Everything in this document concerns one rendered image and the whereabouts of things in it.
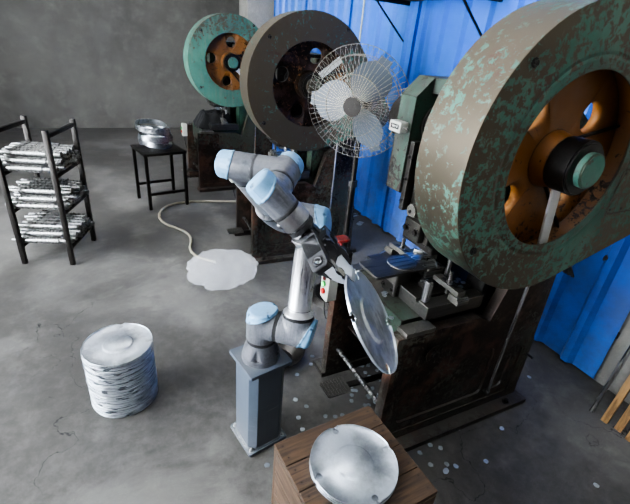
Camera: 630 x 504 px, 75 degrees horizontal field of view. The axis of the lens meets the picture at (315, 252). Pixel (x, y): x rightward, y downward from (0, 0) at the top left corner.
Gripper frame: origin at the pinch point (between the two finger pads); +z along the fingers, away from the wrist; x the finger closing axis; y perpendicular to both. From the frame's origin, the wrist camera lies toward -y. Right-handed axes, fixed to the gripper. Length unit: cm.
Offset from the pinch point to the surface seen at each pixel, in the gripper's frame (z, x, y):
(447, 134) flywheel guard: -10.1, -41.1, 13.8
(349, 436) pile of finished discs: 54, 41, 6
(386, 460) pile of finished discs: 62, 33, -3
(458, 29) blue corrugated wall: 17, -115, 226
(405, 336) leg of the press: 50, 8, 30
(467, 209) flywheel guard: 7.0, -34.1, 6.9
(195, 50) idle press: -102, 50, 329
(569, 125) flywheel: 17, -72, 30
